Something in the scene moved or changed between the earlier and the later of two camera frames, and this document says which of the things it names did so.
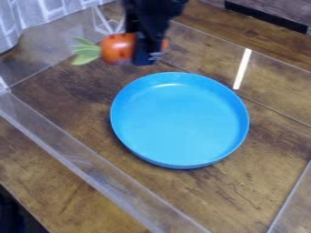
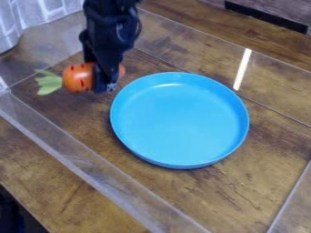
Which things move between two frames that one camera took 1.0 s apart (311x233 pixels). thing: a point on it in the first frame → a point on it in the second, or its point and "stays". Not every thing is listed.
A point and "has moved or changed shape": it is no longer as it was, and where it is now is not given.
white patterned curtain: (22, 14) stays
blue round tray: (180, 120) stays
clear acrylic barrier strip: (89, 168) stays
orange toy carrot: (114, 48) has moved or changed shape
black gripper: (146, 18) → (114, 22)
